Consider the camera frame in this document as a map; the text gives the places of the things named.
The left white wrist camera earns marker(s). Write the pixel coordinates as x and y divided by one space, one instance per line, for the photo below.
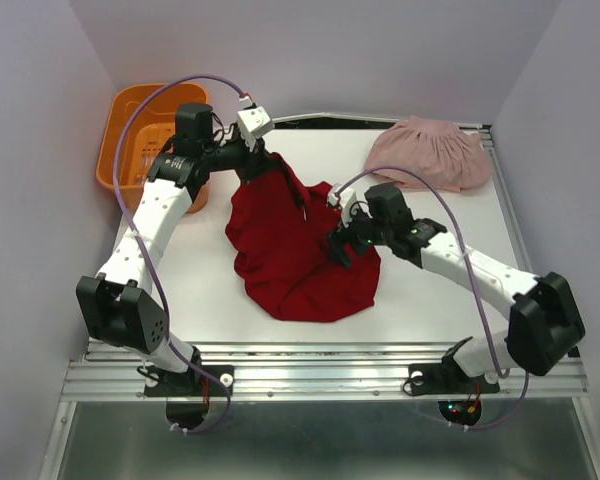
253 122

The orange plastic basket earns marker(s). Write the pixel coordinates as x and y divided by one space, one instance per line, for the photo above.
146 136

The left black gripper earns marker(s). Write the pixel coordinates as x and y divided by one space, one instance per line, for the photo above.
251 161

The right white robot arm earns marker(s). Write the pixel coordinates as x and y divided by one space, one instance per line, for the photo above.
544 322

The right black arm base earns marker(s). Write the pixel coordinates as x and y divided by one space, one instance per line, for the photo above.
445 378

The red pleated skirt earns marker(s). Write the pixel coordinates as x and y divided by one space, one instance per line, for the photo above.
278 228

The pink pleated skirt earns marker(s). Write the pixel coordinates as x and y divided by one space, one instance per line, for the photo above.
417 151

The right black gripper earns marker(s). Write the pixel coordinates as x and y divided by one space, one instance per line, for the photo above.
336 241

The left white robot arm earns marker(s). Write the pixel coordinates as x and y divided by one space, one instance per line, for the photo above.
116 303

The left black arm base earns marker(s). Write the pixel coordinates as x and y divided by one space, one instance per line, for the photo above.
163 384

